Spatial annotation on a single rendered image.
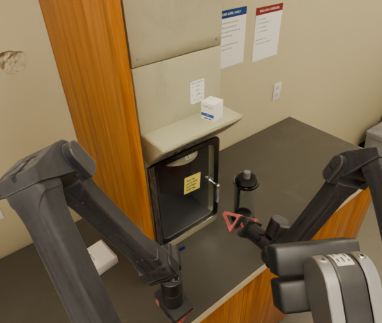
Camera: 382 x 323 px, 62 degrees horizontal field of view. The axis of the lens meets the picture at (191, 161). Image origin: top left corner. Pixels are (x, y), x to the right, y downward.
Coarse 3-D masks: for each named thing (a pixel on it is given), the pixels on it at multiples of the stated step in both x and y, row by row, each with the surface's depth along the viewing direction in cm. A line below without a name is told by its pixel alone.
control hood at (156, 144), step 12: (228, 108) 108; (180, 120) 102; (192, 120) 102; (204, 120) 102; (228, 120) 101; (156, 132) 97; (168, 132) 97; (180, 132) 96; (192, 132) 96; (204, 132) 96; (216, 132) 105; (144, 144) 96; (156, 144) 91; (168, 144) 91; (180, 144) 92; (144, 156) 100; (156, 156) 93
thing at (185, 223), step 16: (208, 144) 116; (176, 160) 109; (192, 160) 114; (208, 160) 120; (160, 176) 108; (176, 176) 113; (208, 176) 124; (160, 192) 111; (176, 192) 117; (192, 192) 123; (208, 192) 129; (160, 208) 115; (176, 208) 121; (192, 208) 127; (208, 208) 135; (176, 224) 126; (192, 224) 132
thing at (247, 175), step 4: (244, 172) 128; (248, 172) 128; (236, 176) 133; (240, 176) 131; (244, 176) 129; (248, 176) 128; (252, 176) 131; (236, 180) 131; (240, 180) 129; (244, 180) 129; (248, 180) 129; (252, 180) 129; (256, 180) 130; (240, 184) 128; (244, 184) 128; (248, 184) 128; (252, 184) 128
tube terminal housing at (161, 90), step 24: (216, 48) 99; (144, 72) 87; (168, 72) 92; (192, 72) 98; (216, 72) 104; (144, 96) 90; (168, 96) 96; (216, 96) 109; (144, 120) 94; (168, 120) 100; (144, 168) 104; (216, 216) 144
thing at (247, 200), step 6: (234, 180) 131; (258, 180) 131; (240, 186) 128; (252, 186) 128; (234, 192) 135; (240, 192) 130; (246, 192) 129; (252, 192) 130; (234, 198) 136; (240, 198) 132; (246, 198) 131; (252, 198) 132; (234, 204) 138; (240, 204) 134; (246, 204) 133; (252, 204) 134; (234, 210) 139; (240, 210) 136; (246, 210) 135; (252, 210) 137; (246, 216) 137; (252, 216) 139
